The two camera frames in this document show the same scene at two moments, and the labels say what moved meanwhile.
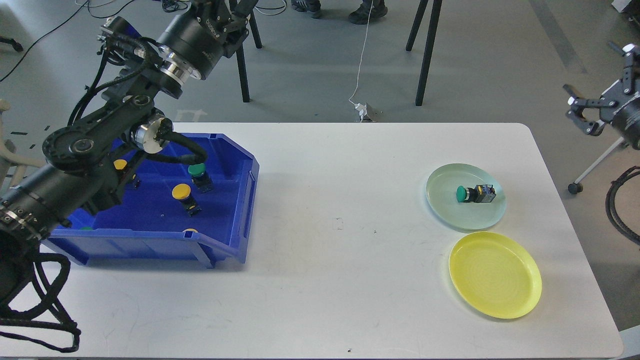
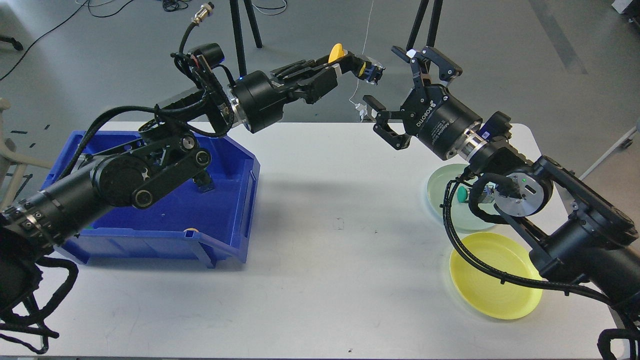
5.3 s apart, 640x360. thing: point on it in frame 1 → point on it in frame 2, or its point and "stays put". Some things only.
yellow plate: [495, 275] stays put
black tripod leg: [436, 12] stays put
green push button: [201, 180] stays put
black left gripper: [196, 36] → [259, 102]
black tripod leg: [255, 31] stays put
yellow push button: [181, 191] → [366, 68]
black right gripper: [625, 116] → [430, 112]
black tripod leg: [422, 5] stays put
